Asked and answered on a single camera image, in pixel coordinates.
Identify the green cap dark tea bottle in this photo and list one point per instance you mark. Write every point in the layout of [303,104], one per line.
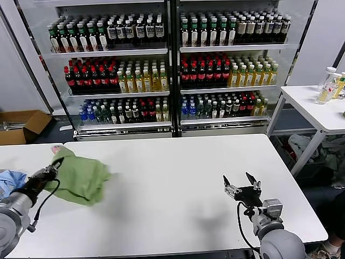
[93,39]
[194,35]
[83,40]
[231,34]
[213,35]
[64,40]
[74,40]
[102,39]
[223,34]
[204,35]
[185,35]
[55,40]

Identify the yellow bottle green cap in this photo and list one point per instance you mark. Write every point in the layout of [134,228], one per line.
[340,87]

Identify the clear green water bottle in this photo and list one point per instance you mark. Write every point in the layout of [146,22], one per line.
[106,116]
[207,110]
[200,111]
[99,116]

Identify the pale yellow drink bottle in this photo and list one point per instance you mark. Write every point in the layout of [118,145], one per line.
[265,108]
[258,108]
[159,114]
[166,114]

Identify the small red cap cola bottle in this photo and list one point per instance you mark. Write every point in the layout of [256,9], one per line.
[251,107]
[244,108]
[152,114]
[144,114]

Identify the grey metal rods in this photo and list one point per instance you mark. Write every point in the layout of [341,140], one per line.
[8,125]

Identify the blue water bottle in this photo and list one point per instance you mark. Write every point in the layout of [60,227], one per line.
[82,118]
[185,112]
[90,117]
[192,111]

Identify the white label dark bottle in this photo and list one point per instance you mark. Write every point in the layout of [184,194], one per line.
[229,109]
[129,116]
[237,108]
[222,110]
[113,116]
[136,115]
[121,116]
[215,110]

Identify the white sneaker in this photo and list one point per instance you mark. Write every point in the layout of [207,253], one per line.
[328,249]

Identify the red cloth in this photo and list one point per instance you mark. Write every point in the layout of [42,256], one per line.
[291,152]

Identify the white side table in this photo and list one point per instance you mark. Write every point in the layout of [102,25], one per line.
[305,102]

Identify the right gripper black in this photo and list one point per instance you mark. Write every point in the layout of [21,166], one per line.
[249,194]

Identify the drinks display shelf unit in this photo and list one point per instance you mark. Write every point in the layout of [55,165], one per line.
[232,48]
[108,52]

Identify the beige label dark bottle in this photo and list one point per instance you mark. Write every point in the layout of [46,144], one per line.
[250,28]
[241,28]

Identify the right wrist grey camera box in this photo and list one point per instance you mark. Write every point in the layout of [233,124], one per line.
[272,207]

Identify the clear bottle white cap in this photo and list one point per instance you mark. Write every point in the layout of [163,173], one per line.
[334,86]

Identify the blue label dark bottle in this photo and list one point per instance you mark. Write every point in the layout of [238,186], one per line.
[111,33]
[140,32]
[259,28]
[286,27]
[121,33]
[130,32]
[159,31]
[277,27]
[150,31]
[268,28]

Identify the grey green clothes pile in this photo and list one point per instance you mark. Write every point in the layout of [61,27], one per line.
[333,159]

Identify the light green polo shirt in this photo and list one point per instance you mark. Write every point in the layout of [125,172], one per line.
[81,178]

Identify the yellow juice bottle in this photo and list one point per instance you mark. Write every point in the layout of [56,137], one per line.
[156,83]
[234,78]
[123,85]
[139,84]
[148,84]
[242,78]
[131,85]
[257,78]
[164,83]
[265,77]
[273,77]
[249,78]

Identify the crumpled white grey cloth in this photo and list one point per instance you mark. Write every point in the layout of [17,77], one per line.
[298,143]

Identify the small white flat object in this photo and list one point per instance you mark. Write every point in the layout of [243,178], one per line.
[65,129]

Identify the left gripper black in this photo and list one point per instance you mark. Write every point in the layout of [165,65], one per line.
[40,179]

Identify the open cardboard box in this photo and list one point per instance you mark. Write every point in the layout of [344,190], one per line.
[35,123]

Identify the crumpled light blue cloth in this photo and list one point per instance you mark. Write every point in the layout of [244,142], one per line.
[10,183]

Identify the person black trouser leg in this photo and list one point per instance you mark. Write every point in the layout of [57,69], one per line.
[338,215]

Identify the clear bottle red mark label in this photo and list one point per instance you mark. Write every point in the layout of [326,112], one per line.
[323,94]

